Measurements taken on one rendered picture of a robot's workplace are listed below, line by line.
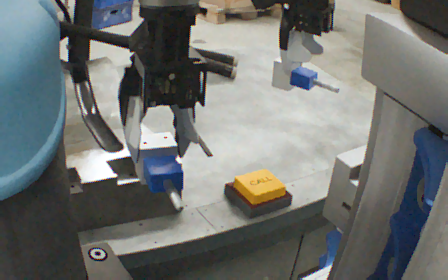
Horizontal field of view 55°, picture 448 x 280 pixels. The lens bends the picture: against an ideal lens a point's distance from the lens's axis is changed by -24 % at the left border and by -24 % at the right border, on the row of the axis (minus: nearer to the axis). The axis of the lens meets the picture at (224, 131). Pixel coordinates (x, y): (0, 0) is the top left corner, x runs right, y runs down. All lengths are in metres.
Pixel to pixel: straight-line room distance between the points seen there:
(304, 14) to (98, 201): 0.49
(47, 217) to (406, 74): 0.15
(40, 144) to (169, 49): 0.44
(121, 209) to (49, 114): 0.63
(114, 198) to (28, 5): 0.62
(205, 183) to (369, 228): 0.69
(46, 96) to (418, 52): 0.14
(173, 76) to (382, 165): 0.39
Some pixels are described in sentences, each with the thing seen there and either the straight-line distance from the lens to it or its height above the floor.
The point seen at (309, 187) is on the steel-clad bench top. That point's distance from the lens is 0.93.
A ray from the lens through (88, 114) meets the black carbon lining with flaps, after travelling 0.94.
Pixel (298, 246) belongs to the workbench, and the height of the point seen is 0.63.
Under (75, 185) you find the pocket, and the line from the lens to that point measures 0.78.
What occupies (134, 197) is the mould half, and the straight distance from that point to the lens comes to 0.78.
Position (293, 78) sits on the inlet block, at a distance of 1.00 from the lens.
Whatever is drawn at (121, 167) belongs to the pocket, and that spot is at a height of 0.87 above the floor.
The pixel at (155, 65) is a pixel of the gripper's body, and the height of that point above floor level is 1.09.
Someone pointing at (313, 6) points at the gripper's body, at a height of 1.09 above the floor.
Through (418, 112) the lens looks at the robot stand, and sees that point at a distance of 0.21.
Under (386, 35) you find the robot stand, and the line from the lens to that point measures 0.21.
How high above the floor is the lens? 1.30
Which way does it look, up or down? 28 degrees down
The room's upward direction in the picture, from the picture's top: 5 degrees clockwise
